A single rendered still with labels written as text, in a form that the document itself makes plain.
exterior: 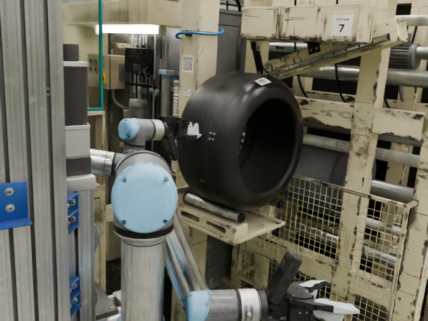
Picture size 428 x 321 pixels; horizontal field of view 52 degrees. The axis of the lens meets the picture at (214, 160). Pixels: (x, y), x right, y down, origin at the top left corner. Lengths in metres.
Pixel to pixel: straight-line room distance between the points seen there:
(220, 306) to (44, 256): 0.43
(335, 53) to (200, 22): 0.61
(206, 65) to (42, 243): 1.26
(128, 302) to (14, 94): 0.48
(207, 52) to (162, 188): 1.35
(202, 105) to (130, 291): 1.04
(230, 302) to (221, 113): 0.92
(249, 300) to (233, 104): 0.93
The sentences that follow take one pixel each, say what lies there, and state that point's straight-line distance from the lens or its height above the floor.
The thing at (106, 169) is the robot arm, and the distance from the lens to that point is 1.42.
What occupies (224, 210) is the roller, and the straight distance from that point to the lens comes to 1.91.
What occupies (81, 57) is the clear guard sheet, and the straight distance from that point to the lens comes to 2.14.
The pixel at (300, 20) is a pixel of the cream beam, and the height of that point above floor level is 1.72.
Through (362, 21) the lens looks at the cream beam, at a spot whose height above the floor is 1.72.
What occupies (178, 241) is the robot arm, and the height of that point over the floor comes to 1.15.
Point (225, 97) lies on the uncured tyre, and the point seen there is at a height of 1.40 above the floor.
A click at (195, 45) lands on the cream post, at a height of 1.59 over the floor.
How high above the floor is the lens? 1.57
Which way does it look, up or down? 14 degrees down
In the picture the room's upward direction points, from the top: 3 degrees clockwise
